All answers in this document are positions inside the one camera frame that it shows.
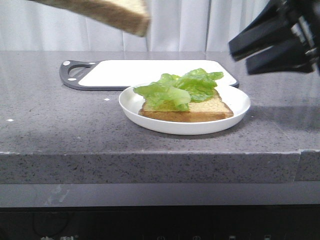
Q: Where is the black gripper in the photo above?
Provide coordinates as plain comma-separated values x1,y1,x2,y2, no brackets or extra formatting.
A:
228,0,320,75

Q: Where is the green lettuce leaf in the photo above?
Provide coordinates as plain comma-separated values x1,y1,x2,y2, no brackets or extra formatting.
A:
133,68,224,112

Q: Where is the toasted bread slice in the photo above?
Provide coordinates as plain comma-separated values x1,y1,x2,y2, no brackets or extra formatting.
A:
38,0,151,37
138,89,234,123

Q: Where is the white round plate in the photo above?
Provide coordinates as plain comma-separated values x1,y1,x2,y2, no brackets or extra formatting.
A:
118,85,251,135

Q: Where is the grey curtain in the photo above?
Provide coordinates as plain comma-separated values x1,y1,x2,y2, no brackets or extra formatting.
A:
0,0,267,52

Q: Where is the white cutting board black handle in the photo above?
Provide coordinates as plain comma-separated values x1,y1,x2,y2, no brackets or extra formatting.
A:
59,59,240,91

